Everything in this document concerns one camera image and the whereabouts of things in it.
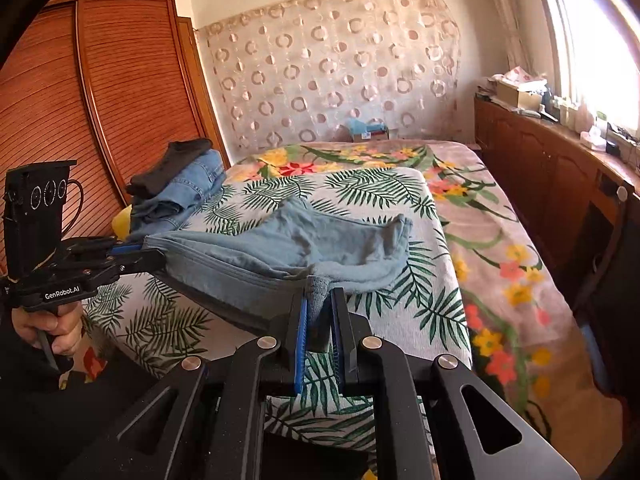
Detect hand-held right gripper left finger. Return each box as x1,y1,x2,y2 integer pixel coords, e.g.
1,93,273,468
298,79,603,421
60,295,308,480

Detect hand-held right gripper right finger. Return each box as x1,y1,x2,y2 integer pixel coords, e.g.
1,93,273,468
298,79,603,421
329,287,582,480

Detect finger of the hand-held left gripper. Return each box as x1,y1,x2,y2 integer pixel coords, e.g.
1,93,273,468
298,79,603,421
107,239,150,257
116,249,167,277

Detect light blue denim pants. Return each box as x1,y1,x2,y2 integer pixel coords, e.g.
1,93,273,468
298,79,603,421
142,195,413,333

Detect person's left hand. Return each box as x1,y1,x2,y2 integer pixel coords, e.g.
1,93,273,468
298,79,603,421
11,304,85,358

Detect yellow pillow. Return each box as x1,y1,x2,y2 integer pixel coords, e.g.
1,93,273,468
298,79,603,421
112,207,134,239

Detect folded black garment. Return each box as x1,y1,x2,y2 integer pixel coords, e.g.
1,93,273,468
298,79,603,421
125,138,213,198

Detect stack of folded blue jeans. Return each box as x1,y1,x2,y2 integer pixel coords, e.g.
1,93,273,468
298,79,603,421
129,150,226,236

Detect leaf print blanket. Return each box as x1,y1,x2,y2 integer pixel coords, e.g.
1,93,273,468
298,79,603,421
80,167,473,456

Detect wooden louvered wardrobe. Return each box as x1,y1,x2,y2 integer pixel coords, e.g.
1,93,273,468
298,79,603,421
0,0,231,281

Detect floral bedsheet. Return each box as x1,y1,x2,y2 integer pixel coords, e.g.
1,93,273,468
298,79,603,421
57,140,586,441

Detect blue tissue box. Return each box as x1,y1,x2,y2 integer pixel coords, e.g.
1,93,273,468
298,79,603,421
347,119,391,143

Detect long wooden cabinet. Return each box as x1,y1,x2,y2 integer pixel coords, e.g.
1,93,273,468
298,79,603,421
472,95,640,411

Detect circle patterned curtain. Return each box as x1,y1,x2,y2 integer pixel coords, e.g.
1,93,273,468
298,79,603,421
197,0,463,161

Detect cardboard box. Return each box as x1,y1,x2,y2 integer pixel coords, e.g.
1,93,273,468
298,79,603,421
496,80,543,111

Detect dark stand with white knob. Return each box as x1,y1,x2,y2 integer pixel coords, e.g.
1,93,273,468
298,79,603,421
570,185,631,321

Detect white tissue pack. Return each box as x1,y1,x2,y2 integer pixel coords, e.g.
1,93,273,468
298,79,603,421
580,127,609,151

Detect white window curtain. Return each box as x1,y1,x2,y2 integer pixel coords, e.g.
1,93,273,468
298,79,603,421
472,0,531,71

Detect window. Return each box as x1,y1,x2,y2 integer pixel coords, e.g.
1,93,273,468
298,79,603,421
530,0,640,141

